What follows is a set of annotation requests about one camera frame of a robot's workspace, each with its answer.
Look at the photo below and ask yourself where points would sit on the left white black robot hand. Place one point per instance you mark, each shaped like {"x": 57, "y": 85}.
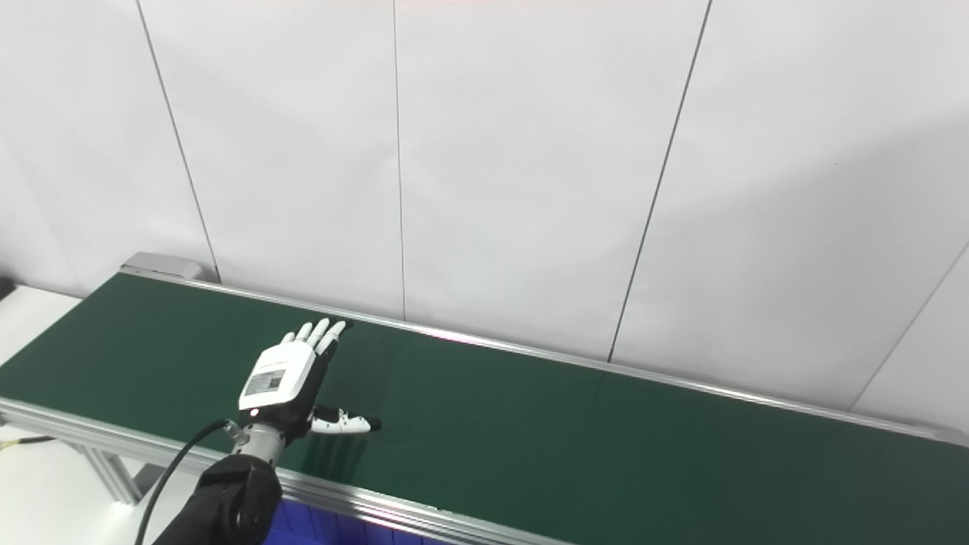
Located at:
{"x": 284, "y": 382}

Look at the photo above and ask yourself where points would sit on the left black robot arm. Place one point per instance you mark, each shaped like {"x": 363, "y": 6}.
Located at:
{"x": 227, "y": 496}

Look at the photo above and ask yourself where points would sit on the green conveyor belt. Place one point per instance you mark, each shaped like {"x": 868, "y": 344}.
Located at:
{"x": 363, "y": 503}
{"x": 568, "y": 424}

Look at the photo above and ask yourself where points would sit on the blue bin with white parts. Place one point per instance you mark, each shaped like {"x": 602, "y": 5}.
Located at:
{"x": 325, "y": 526}

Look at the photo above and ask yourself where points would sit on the grey conveyor end housing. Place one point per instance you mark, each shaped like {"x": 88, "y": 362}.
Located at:
{"x": 163, "y": 265}

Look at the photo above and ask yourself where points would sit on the aluminium conveyor support leg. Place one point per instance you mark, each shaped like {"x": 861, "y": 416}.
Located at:
{"x": 113, "y": 473}

